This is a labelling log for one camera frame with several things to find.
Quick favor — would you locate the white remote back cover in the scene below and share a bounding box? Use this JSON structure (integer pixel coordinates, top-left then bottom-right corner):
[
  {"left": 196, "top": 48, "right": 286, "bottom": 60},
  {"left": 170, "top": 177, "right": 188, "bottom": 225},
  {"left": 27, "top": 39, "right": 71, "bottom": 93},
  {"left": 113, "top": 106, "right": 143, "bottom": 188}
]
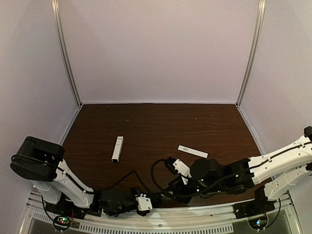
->
[{"left": 177, "top": 145, "right": 208, "bottom": 158}]

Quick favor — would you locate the white remote control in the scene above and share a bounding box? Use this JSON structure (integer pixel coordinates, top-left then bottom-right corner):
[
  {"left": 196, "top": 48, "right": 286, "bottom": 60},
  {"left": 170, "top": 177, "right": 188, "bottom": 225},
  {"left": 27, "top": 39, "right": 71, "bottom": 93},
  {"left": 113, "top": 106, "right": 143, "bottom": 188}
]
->
[{"left": 112, "top": 136, "right": 124, "bottom": 163}]

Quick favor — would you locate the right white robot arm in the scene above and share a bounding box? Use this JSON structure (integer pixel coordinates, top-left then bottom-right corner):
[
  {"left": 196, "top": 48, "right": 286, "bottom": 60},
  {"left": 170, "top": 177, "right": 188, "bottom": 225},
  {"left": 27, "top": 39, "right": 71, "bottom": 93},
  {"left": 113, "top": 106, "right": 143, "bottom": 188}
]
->
[{"left": 164, "top": 126, "right": 312, "bottom": 203}]

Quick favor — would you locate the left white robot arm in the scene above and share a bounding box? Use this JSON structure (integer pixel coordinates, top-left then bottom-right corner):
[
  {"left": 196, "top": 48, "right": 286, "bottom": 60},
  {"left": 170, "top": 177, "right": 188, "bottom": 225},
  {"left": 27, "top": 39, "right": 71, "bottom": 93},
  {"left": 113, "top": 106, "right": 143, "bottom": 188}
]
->
[{"left": 10, "top": 136, "right": 161, "bottom": 219}]

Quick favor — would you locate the right black cable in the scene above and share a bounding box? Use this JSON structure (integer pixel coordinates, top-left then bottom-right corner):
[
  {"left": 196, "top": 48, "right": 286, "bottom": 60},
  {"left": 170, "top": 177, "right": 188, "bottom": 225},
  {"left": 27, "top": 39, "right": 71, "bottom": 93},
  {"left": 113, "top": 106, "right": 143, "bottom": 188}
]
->
[{"left": 150, "top": 158, "right": 239, "bottom": 199}]

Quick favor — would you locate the black cable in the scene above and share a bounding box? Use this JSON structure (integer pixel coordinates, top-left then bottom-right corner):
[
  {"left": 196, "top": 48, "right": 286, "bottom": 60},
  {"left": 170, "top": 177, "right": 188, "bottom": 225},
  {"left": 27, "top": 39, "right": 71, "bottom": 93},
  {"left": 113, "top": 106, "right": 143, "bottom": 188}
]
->
[
  {"left": 150, "top": 158, "right": 239, "bottom": 199},
  {"left": 82, "top": 170, "right": 152, "bottom": 195}
]

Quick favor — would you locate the left black cable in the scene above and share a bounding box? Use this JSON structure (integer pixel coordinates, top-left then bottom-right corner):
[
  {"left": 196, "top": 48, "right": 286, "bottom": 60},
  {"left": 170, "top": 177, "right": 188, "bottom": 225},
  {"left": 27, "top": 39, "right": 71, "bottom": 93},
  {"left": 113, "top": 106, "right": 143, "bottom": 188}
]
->
[{"left": 82, "top": 170, "right": 152, "bottom": 195}]

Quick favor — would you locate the front aluminium rail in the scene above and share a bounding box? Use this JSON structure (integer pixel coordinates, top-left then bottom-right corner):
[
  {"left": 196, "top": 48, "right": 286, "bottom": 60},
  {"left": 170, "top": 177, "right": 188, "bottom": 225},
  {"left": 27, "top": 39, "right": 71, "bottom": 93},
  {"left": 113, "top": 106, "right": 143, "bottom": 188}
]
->
[{"left": 17, "top": 191, "right": 303, "bottom": 234}]

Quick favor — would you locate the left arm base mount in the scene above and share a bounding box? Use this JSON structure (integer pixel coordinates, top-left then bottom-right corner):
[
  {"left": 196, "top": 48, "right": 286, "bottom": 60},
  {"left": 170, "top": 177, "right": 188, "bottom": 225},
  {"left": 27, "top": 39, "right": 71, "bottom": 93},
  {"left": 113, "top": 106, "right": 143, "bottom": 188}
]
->
[{"left": 41, "top": 200, "right": 86, "bottom": 233}]

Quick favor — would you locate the right aluminium frame post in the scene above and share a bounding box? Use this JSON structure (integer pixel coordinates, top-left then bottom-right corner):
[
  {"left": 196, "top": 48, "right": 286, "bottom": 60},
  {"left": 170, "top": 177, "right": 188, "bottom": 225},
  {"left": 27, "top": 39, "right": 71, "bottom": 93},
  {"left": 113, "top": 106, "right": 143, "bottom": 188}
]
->
[{"left": 236, "top": 0, "right": 266, "bottom": 108}]

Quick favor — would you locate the aluminium frame post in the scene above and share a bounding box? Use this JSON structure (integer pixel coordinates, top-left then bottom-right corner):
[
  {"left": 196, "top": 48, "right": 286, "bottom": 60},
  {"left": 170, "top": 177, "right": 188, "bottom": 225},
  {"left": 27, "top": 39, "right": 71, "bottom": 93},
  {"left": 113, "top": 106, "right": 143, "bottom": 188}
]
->
[
  {"left": 51, "top": 0, "right": 82, "bottom": 107},
  {"left": 236, "top": 0, "right": 266, "bottom": 108}
]

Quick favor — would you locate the left aluminium frame post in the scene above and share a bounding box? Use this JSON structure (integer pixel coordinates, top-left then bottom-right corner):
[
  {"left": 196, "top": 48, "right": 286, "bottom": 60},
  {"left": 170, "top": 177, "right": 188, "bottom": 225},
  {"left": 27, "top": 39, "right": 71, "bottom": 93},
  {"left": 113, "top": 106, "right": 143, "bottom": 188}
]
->
[{"left": 51, "top": 0, "right": 82, "bottom": 107}]

